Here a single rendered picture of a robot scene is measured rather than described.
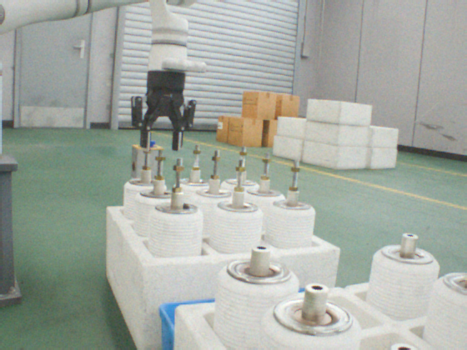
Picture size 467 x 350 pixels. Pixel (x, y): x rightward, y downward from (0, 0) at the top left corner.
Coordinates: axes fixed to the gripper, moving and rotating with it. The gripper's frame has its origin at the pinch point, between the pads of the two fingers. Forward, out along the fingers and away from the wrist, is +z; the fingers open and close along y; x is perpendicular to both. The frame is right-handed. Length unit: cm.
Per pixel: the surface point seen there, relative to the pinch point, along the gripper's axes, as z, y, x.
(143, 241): 17.3, 6.5, 5.6
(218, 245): 16.5, -3.7, 15.5
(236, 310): 13.2, 15.3, 42.3
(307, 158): 31, -242, -167
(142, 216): 13.7, 4.6, 1.7
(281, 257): 17.8, -11.8, 23.5
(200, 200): 10.8, -7.0, 4.7
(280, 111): -6, -316, -274
